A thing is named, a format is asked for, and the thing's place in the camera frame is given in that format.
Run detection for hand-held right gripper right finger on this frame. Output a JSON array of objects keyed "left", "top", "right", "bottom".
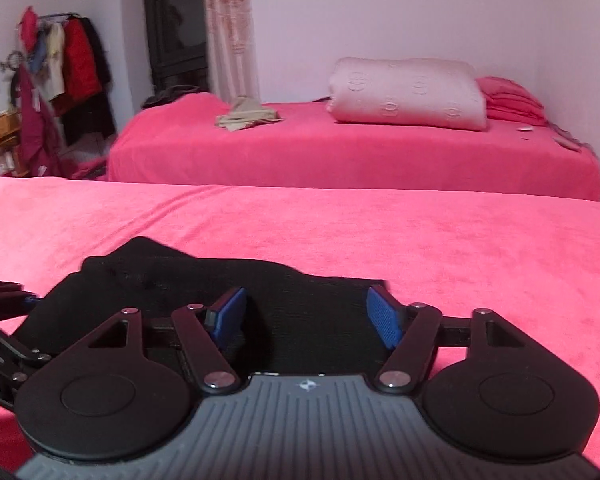
[{"left": 372, "top": 284, "right": 527, "bottom": 394}]

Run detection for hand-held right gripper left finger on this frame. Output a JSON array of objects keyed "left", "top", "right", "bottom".
[{"left": 86, "top": 287, "right": 243, "bottom": 394}]

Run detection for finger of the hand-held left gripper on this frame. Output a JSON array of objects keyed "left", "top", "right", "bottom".
[
  {"left": 0, "top": 280, "right": 44, "bottom": 322},
  {"left": 0, "top": 324, "right": 53, "bottom": 386}
]

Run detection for black knit pants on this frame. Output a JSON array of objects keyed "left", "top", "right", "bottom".
[{"left": 11, "top": 236, "right": 397, "bottom": 378}]

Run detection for large pink bed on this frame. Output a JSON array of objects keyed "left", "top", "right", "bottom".
[{"left": 0, "top": 175, "right": 600, "bottom": 463}]

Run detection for small pink bed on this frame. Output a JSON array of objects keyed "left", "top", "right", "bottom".
[{"left": 107, "top": 92, "right": 600, "bottom": 202}]

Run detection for maroon hanging garment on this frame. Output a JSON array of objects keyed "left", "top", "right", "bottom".
[{"left": 17, "top": 66, "right": 65, "bottom": 179}]

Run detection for beige crumpled cloth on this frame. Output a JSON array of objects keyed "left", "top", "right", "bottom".
[{"left": 214, "top": 97, "right": 285, "bottom": 134}]

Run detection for black hanging garment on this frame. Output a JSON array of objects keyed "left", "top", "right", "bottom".
[{"left": 62, "top": 17, "right": 117, "bottom": 145}]

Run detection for folded pale pink quilt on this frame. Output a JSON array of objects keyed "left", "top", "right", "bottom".
[{"left": 326, "top": 57, "right": 489, "bottom": 132}]

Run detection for dark cloth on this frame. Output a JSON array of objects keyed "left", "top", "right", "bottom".
[{"left": 142, "top": 85, "right": 217, "bottom": 109}]

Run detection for beige hanging shirt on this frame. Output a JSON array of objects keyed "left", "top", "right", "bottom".
[{"left": 44, "top": 22, "right": 67, "bottom": 102}]

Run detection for blue hanging garment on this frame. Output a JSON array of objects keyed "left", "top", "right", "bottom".
[{"left": 27, "top": 35, "right": 49, "bottom": 74}]

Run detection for red hanging jacket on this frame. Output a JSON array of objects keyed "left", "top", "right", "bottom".
[{"left": 61, "top": 18, "right": 104, "bottom": 107}]

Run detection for folded pink blanket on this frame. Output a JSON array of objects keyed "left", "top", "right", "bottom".
[{"left": 475, "top": 76, "right": 549, "bottom": 127}]

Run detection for small patterned cloth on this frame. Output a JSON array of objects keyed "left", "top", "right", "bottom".
[{"left": 551, "top": 126, "right": 594, "bottom": 154}]

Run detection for pink patterned curtain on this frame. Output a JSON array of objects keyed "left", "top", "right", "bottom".
[{"left": 202, "top": 0, "right": 262, "bottom": 104}]

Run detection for dark window frame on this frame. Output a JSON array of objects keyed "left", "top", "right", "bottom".
[{"left": 142, "top": 0, "right": 212, "bottom": 97}]

